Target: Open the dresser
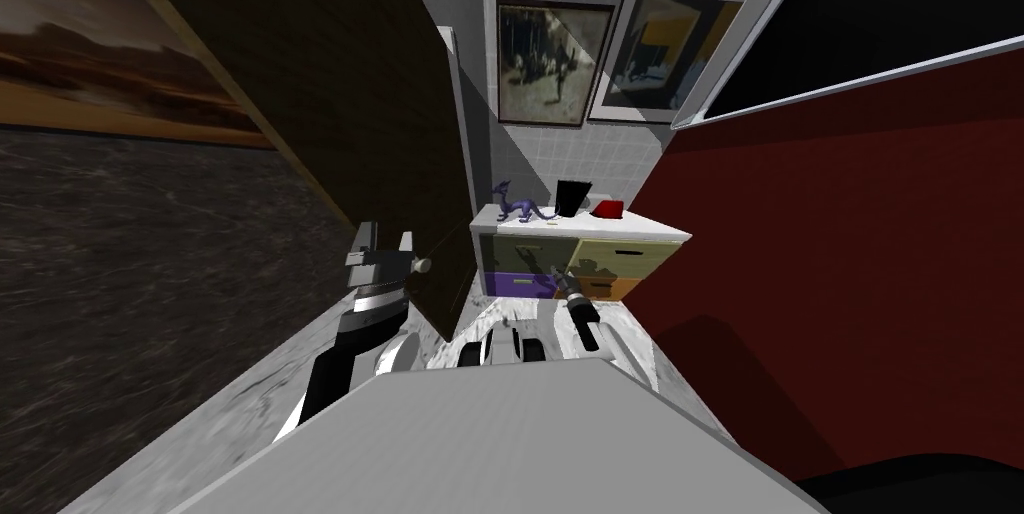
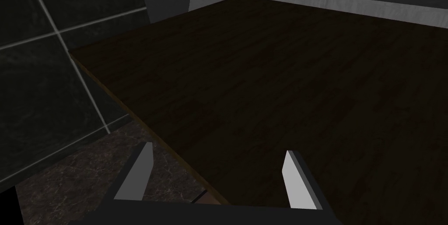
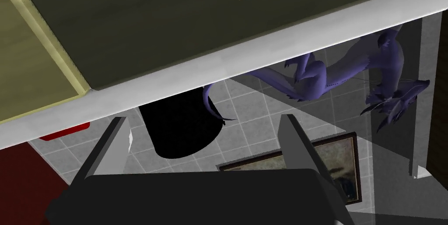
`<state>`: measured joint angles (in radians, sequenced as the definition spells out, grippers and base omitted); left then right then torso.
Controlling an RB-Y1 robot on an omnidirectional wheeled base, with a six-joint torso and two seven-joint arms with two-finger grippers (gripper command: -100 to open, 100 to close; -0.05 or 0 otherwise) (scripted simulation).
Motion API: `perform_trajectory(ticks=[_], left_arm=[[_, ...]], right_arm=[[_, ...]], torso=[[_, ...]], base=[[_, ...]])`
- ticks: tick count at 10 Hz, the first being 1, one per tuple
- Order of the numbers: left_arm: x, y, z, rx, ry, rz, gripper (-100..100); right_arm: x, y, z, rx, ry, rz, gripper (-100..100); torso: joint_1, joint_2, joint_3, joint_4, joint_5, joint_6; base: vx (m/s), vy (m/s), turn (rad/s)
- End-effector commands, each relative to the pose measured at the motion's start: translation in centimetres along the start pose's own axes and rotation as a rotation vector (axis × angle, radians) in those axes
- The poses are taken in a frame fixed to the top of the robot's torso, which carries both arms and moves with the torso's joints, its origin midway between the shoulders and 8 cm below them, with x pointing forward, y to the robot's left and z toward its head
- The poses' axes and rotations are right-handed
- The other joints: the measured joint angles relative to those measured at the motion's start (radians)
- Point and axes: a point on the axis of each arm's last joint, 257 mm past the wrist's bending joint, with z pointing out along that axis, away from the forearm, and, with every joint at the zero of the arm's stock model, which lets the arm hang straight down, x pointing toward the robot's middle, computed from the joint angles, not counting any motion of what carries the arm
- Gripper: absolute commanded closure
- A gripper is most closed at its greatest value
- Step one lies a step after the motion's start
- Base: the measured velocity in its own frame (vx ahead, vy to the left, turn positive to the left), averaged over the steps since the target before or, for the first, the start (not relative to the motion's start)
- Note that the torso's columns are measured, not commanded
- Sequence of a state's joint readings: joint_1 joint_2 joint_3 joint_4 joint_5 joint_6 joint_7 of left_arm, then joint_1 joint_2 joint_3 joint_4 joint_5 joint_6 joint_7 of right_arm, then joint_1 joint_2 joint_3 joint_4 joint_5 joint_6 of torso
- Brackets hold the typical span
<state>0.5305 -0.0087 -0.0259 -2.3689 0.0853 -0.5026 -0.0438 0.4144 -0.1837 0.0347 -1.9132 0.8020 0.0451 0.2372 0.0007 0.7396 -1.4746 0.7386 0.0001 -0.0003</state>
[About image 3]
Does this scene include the dark framed picture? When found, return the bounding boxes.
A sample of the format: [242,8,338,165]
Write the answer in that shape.
[216,132,362,206]

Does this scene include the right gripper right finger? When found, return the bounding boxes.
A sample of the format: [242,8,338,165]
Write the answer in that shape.
[277,114,347,206]

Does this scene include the purple dragon figure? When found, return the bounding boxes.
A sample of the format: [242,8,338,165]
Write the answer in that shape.
[202,24,431,134]

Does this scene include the dark red cabinet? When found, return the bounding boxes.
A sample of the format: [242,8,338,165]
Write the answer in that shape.
[0,142,70,225]

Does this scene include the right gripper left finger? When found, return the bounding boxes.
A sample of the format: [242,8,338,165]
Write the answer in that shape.
[71,116,133,185]

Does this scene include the black cylinder bin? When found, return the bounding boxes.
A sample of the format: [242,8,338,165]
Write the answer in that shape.
[138,87,224,159]

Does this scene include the red flat object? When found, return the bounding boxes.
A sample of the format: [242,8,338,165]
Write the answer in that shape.
[39,122,91,141]

